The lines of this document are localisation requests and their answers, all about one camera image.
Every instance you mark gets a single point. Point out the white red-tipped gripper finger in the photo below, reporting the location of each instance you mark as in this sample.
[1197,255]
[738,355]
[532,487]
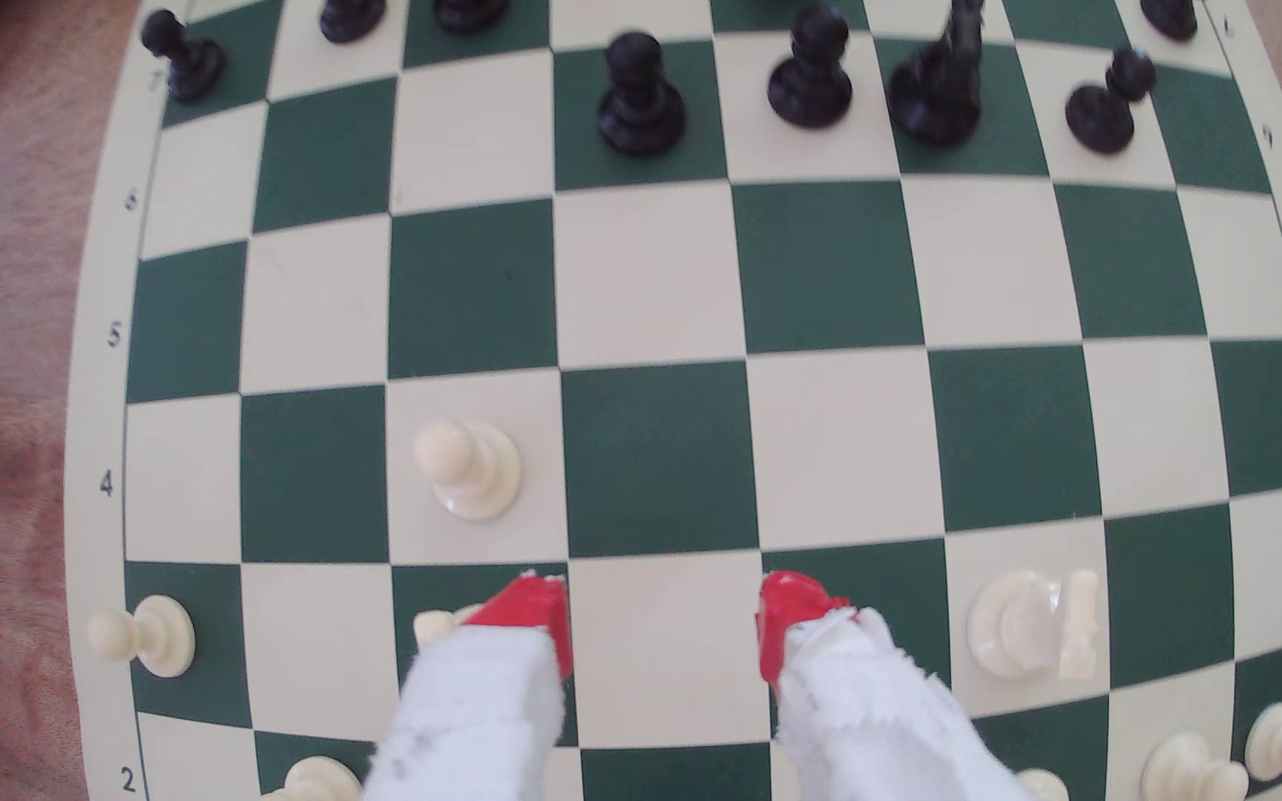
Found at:
[474,712]
[864,712]

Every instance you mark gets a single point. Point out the white knight chess piece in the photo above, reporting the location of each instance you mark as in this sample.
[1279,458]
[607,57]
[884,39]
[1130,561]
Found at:
[435,626]
[1014,623]

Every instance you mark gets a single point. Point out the green and cream chess mat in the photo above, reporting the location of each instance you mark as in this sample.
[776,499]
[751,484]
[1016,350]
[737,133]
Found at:
[652,456]

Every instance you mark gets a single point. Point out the black knight chess piece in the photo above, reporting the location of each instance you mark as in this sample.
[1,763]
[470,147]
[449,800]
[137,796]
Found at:
[934,95]

